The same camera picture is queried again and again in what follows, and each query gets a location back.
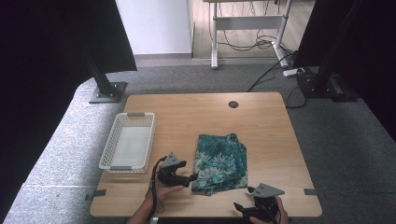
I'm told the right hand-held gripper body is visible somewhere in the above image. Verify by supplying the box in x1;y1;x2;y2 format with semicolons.
241;182;287;223

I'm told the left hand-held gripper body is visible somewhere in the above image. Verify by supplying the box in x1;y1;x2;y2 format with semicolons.
156;151;187;189

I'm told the teal floral shirt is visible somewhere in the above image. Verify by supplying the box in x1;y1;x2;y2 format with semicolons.
191;133;249;197

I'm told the white plastic basket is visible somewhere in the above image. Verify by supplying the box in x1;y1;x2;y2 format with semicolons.
98;112;156;175

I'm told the person's right hand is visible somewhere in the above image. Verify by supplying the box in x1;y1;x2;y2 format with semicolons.
247;195;291;224

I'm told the person's left hand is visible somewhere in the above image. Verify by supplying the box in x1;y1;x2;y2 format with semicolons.
145;178;186;207

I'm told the black metal stand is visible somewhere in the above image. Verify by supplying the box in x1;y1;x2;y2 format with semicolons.
83;52;129;105
297;0;361;104

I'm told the white power strip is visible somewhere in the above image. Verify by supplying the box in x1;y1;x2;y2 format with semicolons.
282;67;306;78

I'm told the black curtain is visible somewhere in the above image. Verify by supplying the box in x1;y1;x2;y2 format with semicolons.
0;0;138;216
293;0;396;143

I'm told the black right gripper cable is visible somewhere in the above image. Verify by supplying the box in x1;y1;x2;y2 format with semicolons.
260;202;280;224

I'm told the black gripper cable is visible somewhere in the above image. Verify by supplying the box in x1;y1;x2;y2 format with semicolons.
148;155;168;217
260;202;280;224

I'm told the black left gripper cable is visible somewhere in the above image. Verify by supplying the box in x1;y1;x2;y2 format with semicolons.
148;155;168;217

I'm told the black floor cable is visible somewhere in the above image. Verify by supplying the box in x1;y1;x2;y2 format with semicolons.
246;50;308;110

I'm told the tangle of black cables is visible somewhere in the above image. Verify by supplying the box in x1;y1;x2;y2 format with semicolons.
207;0;295;52

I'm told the white desk frame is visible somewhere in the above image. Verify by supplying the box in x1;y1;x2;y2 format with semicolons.
203;0;294;70

